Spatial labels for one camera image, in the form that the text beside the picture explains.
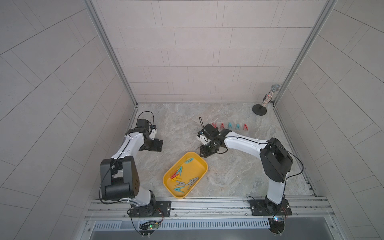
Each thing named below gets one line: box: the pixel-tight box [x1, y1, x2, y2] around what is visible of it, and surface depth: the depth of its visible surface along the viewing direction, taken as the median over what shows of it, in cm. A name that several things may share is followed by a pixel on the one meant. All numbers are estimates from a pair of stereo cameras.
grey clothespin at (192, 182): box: [185, 177, 199, 190], surface depth 80 cm
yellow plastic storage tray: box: [163, 151, 208, 199], surface depth 82 cm
